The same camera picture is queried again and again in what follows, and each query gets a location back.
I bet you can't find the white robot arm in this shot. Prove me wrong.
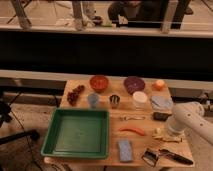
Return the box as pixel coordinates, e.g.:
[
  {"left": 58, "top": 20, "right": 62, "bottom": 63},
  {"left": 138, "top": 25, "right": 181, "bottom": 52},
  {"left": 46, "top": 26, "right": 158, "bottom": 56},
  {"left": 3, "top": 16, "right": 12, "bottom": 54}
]
[{"left": 165, "top": 102, "right": 213, "bottom": 145}]

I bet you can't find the small metal cup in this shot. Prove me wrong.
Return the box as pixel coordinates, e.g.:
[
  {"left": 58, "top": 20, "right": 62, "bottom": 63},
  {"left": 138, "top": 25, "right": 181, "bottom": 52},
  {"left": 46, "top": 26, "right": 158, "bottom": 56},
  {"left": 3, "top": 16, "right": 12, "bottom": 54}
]
[{"left": 109, "top": 94, "right": 120, "bottom": 108}]

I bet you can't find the blue plastic cup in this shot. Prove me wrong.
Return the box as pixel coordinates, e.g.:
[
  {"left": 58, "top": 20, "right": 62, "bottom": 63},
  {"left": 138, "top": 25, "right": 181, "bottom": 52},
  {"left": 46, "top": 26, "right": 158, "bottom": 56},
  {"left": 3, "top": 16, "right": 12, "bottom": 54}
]
[{"left": 87, "top": 93, "right": 99, "bottom": 108}]

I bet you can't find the clear plastic cup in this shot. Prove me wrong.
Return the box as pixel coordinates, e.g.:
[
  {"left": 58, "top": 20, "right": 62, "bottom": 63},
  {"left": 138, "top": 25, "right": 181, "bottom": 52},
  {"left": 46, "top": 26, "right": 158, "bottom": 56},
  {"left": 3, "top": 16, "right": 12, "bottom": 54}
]
[{"left": 133, "top": 91, "right": 148, "bottom": 109}]

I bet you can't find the orange bowl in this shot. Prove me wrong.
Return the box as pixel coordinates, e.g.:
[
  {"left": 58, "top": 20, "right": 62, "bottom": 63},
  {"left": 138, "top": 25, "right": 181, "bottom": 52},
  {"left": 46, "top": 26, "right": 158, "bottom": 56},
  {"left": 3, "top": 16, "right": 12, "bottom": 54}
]
[{"left": 90, "top": 75, "right": 109, "bottom": 93}]

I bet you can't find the purple bowl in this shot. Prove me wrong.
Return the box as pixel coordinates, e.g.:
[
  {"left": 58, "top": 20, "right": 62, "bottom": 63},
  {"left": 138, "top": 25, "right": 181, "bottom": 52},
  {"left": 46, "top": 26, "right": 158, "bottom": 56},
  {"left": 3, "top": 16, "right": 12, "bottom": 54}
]
[{"left": 124, "top": 76, "right": 145, "bottom": 94}]

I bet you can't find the red grapes bunch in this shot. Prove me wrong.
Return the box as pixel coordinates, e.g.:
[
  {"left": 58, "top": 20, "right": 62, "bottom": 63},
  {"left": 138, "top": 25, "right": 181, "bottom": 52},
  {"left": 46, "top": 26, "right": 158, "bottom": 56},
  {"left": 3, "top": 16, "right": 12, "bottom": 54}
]
[{"left": 67, "top": 85, "right": 85, "bottom": 106}]

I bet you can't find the orange fruit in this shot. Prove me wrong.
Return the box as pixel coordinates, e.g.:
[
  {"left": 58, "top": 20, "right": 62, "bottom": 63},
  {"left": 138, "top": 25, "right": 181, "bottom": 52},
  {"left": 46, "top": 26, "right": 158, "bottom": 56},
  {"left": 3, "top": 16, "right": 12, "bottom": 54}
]
[{"left": 152, "top": 79, "right": 165, "bottom": 91}]

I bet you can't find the red chili pepper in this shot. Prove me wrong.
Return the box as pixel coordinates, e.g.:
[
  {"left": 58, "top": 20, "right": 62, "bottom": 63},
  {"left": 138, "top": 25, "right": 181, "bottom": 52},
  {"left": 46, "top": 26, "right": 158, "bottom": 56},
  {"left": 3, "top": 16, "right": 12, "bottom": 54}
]
[{"left": 119, "top": 127, "right": 145, "bottom": 136}]

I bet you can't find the blue folded cloth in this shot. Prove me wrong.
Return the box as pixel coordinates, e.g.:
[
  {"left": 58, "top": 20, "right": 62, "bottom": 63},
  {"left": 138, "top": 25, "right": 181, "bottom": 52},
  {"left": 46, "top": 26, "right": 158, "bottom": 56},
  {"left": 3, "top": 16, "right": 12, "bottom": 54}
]
[{"left": 150, "top": 96, "right": 173, "bottom": 111}]

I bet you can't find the green plastic tray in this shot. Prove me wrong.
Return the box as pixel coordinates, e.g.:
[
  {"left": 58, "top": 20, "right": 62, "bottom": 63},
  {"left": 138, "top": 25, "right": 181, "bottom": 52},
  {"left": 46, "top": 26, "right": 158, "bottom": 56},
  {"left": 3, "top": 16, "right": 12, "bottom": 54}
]
[{"left": 41, "top": 108, "right": 109, "bottom": 159}]

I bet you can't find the small black block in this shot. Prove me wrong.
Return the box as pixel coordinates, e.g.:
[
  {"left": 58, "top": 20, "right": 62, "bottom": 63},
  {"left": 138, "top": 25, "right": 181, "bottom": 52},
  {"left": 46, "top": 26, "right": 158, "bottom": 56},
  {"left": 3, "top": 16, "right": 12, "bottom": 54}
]
[{"left": 153, "top": 112, "right": 169, "bottom": 121}]

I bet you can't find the blue sponge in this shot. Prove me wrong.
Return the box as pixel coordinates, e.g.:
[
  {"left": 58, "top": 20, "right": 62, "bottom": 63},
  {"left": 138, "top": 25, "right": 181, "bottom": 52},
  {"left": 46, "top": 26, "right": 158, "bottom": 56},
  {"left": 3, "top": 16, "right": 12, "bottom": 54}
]
[{"left": 118, "top": 140, "right": 133, "bottom": 162}]

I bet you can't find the black chair base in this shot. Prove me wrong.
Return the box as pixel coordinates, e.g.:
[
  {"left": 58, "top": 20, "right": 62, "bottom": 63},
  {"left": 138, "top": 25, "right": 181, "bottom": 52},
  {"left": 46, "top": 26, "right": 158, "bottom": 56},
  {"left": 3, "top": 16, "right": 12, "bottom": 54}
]
[{"left": 0, "top": 97, "right": 40, "bottom": 145}]

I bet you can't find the black handled knife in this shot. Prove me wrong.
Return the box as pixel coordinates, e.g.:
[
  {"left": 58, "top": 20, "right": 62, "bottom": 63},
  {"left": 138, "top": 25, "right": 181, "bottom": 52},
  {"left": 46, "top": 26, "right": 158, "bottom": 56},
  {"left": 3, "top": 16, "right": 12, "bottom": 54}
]
[{"left": 159, "top": 149, "right": 193, "bottom": 165}]

